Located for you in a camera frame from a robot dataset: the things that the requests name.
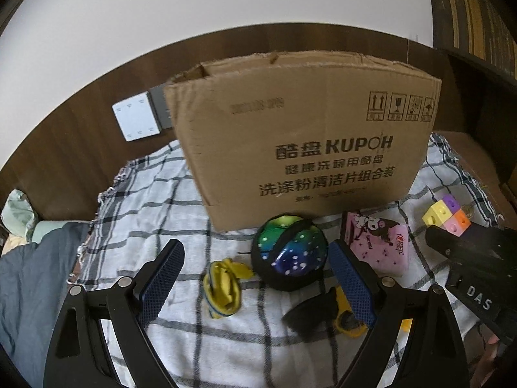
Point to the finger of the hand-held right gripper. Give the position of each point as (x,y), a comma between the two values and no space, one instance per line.
(444,242)

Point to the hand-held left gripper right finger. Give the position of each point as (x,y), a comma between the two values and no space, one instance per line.
(351,283)

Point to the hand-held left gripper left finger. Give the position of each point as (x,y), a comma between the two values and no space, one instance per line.
(161,279)

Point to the yellow and black toy gun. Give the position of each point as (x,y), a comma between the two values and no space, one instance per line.
(347,327)

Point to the brown cardboard box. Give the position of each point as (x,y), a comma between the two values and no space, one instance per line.
(299,141)

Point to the person's right hand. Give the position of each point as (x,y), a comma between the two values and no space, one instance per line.
(499,357)

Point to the multicolour block cube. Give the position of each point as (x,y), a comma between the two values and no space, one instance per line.
(442,214)

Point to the pink tissue pack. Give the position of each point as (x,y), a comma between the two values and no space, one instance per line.
(375,242)

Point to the yellow rolled sock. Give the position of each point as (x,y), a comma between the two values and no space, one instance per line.
(222,291)

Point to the brown wooden nightstand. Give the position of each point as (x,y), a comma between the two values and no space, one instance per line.
(480,169)

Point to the white plaid cloth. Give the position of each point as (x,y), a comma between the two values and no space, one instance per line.
(242,351)

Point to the dark blue blanket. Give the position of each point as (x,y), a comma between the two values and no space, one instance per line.
(32,291)

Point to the pale green pillow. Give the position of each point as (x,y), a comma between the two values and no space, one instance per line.
(18,214)

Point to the brown wooden headboard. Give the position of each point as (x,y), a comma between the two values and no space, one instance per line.
(72,141)

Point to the row of books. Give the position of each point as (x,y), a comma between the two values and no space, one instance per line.
(484,12)

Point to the dark wooden bookshelf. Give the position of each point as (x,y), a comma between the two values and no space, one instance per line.
(444,8)

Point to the white wall switch plate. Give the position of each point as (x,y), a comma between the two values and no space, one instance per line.
(135,117)

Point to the grey wall socket plate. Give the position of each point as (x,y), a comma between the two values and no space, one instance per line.
(159,105)

